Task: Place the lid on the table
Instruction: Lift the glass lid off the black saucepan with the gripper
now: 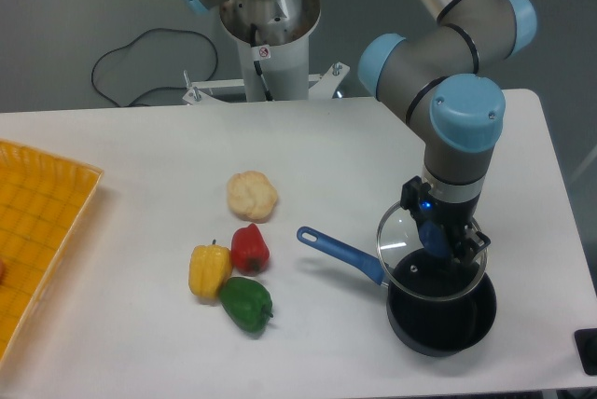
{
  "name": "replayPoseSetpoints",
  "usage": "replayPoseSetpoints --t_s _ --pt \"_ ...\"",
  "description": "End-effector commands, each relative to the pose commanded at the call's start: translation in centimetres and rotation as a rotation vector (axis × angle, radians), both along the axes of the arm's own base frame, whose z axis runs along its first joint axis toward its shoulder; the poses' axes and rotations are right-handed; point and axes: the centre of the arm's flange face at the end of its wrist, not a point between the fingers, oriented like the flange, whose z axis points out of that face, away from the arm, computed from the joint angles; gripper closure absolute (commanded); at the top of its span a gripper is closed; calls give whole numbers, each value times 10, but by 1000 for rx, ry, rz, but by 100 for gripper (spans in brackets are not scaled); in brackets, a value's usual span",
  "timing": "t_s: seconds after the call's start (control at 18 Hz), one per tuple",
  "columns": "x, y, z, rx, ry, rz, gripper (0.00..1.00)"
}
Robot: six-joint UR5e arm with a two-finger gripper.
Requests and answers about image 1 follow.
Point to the black saucepan with blue handle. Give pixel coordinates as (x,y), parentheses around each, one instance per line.
(455,306)

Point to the red bell pepper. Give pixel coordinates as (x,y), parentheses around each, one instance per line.
(249,252)

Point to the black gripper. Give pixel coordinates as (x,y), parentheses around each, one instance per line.
(442,225)

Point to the glass lid with blue knob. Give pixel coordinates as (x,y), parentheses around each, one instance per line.
(401,240)

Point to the beige bread roll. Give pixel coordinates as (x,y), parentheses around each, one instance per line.
(251,195)

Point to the yellow bell pepper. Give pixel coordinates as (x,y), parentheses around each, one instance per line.
(209,268)

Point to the yellow woven basket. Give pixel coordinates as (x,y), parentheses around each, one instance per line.
(43,197)

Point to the black device at table edge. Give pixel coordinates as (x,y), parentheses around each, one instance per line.
(585,340)

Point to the green bell pepper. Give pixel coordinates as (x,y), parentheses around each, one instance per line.
(248,303)

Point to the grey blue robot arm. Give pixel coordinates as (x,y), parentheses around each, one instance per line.
(432,84)

